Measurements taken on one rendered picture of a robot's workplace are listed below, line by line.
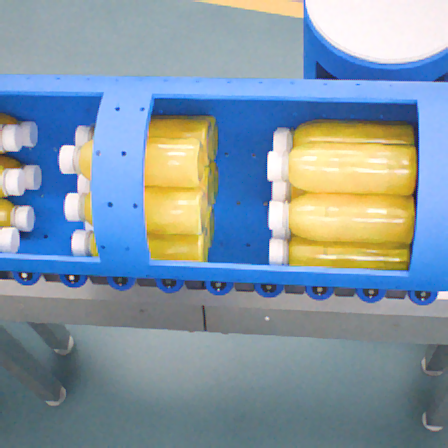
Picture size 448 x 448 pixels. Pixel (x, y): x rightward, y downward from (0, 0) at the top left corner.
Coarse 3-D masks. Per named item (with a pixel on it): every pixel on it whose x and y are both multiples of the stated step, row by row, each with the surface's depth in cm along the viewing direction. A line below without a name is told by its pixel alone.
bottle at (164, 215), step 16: (144, 192) 111; (160, 192) 111; (176, 192) 111; (192, 192) 111; (80, 208) 113; (160, 208) 110; (176, 208) 110; (192, 208) 110; (160, 224) 111; (176, 224) 111; (192, 224) 110
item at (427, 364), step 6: (432, 348) 196; (438, 348) 190; (444, 348) 190; (426, 354) 206; (432, 354) 196; (438, 354) 194; (444, 354) 194; (426, 360) 206; (432, 360) 199; (438, 360) 199; (444, 360) 198; (426, 366) 205; (432, 366) 204; (438, 366) 203; (444, 366) 203; (426, 372) 210; (432, 372) 210; (438, 372) 209
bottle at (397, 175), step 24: (312, 144) 107; (336, 144) 107; (360, 144) 107; (384, 144) 107; (408, 144) 107; (288, 168) 108; (312, 168) 106; (336, 168) 105; (360, 168) 105; (384, 168) 105; (408, 168) 104; (312, 192) 109; (336, 192) 108; (360, 192) 107; (384, 192) 107; (408, 192) 106
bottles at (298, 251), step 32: (32, 128) 126; (0, 160) 127; (0, 192) 121; (288, 192) 115; (0, 224) 124; (32, 224) 127; (96, 256) 117; (160, 256) 115; (192, 256) 114; (288, 256) 114; (320, 256) 112; (352, 256) 111; (384, 256) 111
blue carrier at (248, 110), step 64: (64, 128) 129; (128, 128) 104; (256, 128) 125; (64, 192) 132; (128, 192) 103; (256, 192) 128; (0, 256) 111; (64, 256) 110; (128, 256) 108; (256, 256) 123
